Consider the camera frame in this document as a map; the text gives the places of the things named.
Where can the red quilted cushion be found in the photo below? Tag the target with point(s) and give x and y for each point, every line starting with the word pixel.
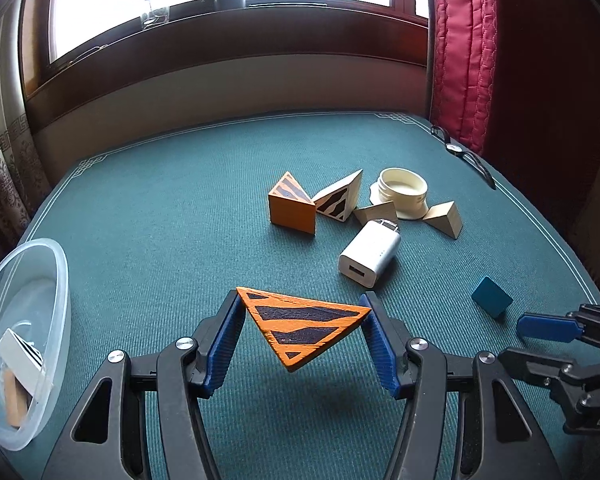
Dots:
pixel 480 50

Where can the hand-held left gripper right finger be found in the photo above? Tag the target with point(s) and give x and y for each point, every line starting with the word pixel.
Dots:
pixel 380 345

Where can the green table cloth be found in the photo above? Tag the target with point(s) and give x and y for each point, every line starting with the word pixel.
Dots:
pixel 180 210

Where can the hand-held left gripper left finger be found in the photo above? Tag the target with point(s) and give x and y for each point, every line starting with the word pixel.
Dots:
pixel 224 345

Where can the white striped wedge block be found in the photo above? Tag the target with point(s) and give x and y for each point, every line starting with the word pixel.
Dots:
pixel 337 200

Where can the clear plastic bowl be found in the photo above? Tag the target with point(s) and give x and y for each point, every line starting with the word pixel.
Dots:
pixel 35 280

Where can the orange striped triangle block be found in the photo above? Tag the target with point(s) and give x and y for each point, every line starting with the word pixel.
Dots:
pixel 300 325

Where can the white striped wooden block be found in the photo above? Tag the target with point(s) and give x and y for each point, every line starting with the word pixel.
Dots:
pixel 20 355

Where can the grey vertical pipe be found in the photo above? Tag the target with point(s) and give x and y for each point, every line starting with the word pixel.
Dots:
pixel 429 75

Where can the clear drinking glass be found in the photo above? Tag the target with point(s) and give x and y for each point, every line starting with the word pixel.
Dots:
pixel 155 12

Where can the blue wooden block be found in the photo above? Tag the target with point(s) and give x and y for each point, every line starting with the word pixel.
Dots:
pixel 491 297

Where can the white round jar lid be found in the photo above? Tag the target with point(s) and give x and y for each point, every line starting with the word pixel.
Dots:
pixel 402 192

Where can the orange striped wedge block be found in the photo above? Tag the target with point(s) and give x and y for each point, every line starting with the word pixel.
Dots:
pixel 292 212

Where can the plain wooden wedge block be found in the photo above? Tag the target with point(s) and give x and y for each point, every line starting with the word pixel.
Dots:
pixel 445 217
pixel 377 211

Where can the beige patterned curtain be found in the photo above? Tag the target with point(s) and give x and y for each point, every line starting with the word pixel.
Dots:
pixel 5 150

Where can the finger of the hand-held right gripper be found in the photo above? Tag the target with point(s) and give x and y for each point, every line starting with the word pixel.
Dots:
pixel 547 327
pixel 535 367

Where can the white power adapter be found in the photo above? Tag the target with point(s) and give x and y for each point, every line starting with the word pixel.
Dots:
pixel 367 255

